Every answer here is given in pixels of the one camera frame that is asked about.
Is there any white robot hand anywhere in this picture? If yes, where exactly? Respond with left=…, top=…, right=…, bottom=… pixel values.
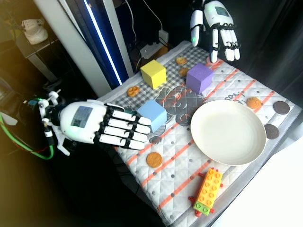
left=58, top=100, right=152, bottom=151
left=190, top=0, right=241, bottom=63

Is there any purple foam cube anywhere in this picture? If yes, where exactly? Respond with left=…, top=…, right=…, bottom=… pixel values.
left=186, top=63, right=214, bottom=95

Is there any blue foam cube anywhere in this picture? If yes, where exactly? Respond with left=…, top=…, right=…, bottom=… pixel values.
left=136, top=99, right=168, bottom=133

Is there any yellow foam cube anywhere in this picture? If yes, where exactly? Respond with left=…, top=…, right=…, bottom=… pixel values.
left=140, top=59, right=167, bottom=90

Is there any white round plate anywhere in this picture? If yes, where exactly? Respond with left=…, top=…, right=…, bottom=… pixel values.
left=190, top=99, right=267, bottom=166

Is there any teal block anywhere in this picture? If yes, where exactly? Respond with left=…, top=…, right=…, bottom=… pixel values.
left=124, top=105, right=138, bottom=115

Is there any white plug adapter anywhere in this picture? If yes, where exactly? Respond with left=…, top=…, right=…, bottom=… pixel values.
left=158, top=29, right=169, bottom=44

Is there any pretzel shaped cookie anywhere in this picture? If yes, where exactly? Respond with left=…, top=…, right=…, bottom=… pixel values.
left=127, top=86, right=141, bottom=98

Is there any white power strip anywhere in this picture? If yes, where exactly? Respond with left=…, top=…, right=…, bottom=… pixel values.
left=139, top=42, right=167, bottom=60

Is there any round orange biscuit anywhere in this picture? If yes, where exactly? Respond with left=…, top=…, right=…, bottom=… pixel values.
left=146, top=152, right=163, bottom=169

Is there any blue lit panel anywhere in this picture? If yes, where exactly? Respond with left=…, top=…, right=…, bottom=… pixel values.
left=65, top=0, right=134, bottom=87

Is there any grey shelf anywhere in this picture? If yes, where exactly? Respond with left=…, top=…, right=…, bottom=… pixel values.
left=14, top=35, right=60, bottom=82

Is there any orange swirl cookie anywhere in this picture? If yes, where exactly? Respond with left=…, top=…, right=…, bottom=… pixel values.
left=246, top=96, right=262, bottom=110

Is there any white shoe shaped object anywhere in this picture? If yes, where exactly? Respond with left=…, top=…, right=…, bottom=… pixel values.
left=21, top=18, right=49, bottom=45

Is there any grey quilt with bear print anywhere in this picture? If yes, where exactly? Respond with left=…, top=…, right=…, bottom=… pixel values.
left=97, top=40, right=296, bottom=227

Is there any dark chocolate sandwich cookie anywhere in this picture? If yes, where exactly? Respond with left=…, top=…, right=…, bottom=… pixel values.
left=273, top=101, right=291, bottom=115
left=264, top=124, right=280, bottom=140

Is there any orange and green toy brick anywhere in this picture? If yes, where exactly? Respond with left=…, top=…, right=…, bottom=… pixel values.
left=188, top=167, right=224, bottom=217

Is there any green cable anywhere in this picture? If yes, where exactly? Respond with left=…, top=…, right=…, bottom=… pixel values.
left=0, top=113, right=55, bottom=160

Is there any thin white cable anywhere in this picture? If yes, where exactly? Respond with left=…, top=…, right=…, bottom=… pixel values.
left=143, top=0, right=164, bottom=31
left=124, top=0, right=138, bottom=43

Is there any white frame post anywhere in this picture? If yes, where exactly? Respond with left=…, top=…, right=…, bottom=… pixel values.
left=33, top=0, right=112, bottom=97

